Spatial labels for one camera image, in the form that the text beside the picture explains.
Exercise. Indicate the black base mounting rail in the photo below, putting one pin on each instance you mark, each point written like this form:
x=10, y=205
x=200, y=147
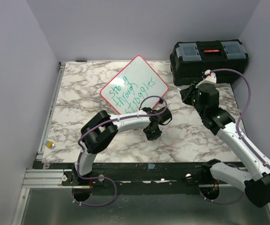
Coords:
x=136, y=178

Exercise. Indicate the aluminium frame rail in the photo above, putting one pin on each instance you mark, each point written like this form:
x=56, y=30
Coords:
x=44, y=177

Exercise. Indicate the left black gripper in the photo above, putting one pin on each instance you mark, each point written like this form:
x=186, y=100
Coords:
x=155, y=134

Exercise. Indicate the whiteboard with pink frame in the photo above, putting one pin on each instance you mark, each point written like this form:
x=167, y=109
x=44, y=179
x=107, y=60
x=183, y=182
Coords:
x=128, y=90

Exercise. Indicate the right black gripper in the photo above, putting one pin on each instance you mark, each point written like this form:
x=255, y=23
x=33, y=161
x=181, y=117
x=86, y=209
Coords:
x=186, y=93

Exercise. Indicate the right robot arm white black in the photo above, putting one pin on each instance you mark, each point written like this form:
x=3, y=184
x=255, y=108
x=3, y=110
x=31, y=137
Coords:
x=254, y=181

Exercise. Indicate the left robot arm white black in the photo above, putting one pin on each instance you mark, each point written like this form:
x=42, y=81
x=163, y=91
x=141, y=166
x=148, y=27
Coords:
x=98, y=133

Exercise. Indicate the black toolbox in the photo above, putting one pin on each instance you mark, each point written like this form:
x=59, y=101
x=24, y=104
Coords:
x=189, y=60

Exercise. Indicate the small yellow connector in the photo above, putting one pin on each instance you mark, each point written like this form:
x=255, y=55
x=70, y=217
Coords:
x=49, y=144

